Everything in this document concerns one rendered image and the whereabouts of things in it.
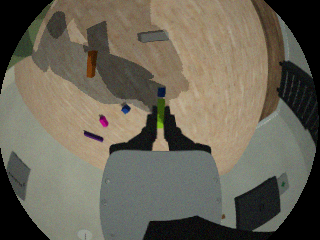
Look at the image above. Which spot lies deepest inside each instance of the purple rod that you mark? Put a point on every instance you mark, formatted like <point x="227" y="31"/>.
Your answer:
<point x="93" y="136"/>

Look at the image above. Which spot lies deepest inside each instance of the lime green rectangular bar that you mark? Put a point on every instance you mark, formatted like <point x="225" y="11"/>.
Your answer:
<point x="160" y="113"/>

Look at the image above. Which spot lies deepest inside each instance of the magenta rod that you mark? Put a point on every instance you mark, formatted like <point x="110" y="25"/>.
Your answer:
<point x="103" y="121"/>

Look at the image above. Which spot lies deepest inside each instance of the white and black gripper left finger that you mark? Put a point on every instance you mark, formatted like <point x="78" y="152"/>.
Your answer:
<point x="142" y="141"/>

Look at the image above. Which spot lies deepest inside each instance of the grey rod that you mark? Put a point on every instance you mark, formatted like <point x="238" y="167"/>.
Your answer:
<point x="151" y="37"/>

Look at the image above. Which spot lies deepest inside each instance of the small blue block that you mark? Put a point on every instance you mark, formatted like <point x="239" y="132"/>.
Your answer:
<point x="161" y="92"/>
<point x="125" y="109"/>

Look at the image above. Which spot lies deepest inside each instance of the orange rod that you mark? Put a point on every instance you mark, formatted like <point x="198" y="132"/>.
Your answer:
<point x="91" y="63"/>

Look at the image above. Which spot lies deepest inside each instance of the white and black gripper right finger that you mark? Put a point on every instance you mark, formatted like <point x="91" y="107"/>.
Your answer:
<point x="176" y="140"/>

